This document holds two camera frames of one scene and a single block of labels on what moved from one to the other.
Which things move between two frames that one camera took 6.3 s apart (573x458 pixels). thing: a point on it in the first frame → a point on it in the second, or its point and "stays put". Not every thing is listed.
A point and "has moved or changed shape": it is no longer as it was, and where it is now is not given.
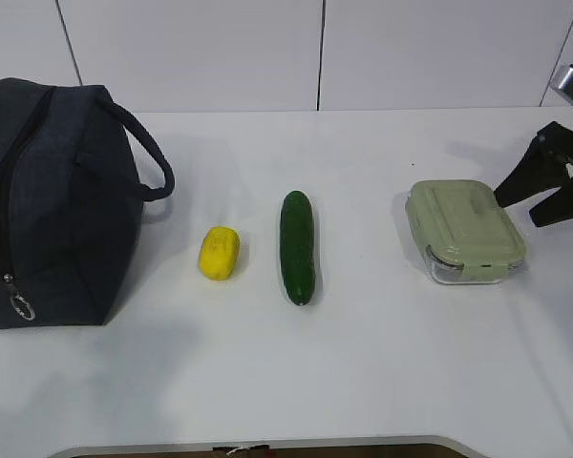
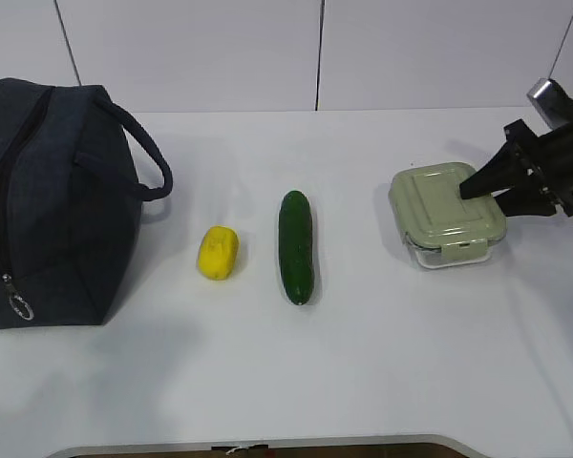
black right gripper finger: (572, 200) → (519, 200)
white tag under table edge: (244, 447) stays put
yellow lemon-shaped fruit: (220, 253) stays put
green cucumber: (297, 246) stays put
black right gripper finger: (539, 173) → (504, 171)
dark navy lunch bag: (61, 203) stays put
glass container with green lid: (460, 233) has moved or changed shape
